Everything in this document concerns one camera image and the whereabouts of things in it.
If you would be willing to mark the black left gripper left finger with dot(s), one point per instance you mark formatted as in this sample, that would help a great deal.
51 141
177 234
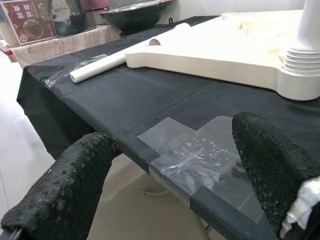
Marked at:
67 190

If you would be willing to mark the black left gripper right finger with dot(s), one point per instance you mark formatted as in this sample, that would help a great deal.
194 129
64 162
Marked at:
272 160

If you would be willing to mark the white plastic table top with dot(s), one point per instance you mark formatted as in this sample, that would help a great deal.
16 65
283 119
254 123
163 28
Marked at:
225 50

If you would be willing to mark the white plastic table leg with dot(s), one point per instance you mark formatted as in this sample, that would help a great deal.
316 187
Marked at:
310 25
97 68
153 41

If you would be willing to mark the clear tape patch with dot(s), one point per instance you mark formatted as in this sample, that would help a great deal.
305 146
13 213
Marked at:
180 150

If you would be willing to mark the grey metal table leg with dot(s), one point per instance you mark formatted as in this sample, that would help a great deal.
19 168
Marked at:
203 228

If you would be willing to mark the black plastic sheet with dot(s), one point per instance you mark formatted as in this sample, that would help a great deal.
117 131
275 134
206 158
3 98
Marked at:
125 105

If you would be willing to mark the beige cloth covered table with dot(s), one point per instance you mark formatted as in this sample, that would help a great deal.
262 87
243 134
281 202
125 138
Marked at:
62 45

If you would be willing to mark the red printed cardboard box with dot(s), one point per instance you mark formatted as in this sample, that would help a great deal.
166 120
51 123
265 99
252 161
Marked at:
30 22

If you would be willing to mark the black wok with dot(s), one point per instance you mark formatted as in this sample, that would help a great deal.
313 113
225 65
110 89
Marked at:
135 17

